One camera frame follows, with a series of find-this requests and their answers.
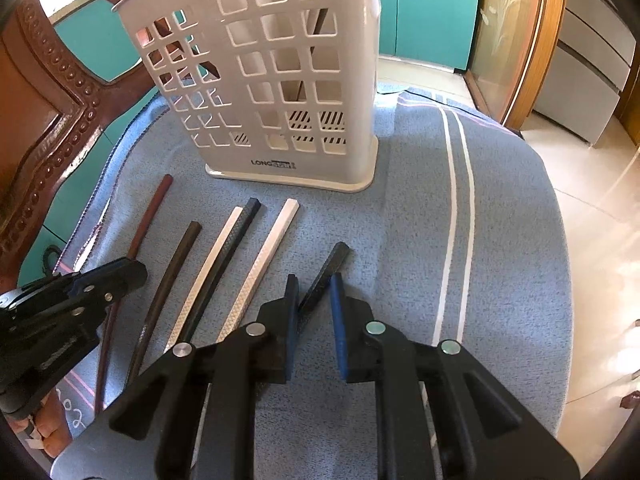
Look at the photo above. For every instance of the teal kitchen base cabinet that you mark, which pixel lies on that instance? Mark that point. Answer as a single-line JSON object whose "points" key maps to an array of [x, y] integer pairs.
{"points": [[90, 45], [425, 5]]}

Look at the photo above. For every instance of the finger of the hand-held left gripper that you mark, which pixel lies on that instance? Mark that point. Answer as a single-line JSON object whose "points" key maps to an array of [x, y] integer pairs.
{"points": [[97, 307], [120, 272]]}

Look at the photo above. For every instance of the white chopstick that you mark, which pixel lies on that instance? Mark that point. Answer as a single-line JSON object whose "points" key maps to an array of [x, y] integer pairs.
{"points": [[265, 255], [215, 250]]}

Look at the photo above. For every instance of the carved wooden chair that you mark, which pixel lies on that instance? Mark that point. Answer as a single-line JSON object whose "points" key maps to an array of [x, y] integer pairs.
{"points": [[45, 110]]}

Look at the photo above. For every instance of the blue striped towel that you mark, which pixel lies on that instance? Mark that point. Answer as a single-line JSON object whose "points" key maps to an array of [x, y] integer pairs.
{"points": [[425, 260]]}

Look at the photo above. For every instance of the wood framed glass door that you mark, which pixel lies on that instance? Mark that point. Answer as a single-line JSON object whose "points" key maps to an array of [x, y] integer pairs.
{"points": [[505, 35]]}

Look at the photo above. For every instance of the brown chopstick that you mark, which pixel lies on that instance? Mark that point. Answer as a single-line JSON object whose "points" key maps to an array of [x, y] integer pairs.
{"points": [[150, 210]]}

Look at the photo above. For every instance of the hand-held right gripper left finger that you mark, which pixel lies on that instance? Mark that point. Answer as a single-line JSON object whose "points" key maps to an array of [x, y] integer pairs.
{"points": [[290, 345]]}

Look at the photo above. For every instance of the black chopstick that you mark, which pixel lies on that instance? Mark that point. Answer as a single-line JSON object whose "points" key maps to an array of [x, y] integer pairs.
{"points": [[172, 270], [235, 245], [325, 272]]}

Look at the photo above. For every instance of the grey refrigerator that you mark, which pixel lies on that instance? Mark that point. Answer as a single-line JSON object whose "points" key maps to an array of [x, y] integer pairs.
{"points": [[585, 60]]}

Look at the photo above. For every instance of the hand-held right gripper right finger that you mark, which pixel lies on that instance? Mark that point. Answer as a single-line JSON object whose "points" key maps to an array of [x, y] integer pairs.
{"points": [[339, 340]]}

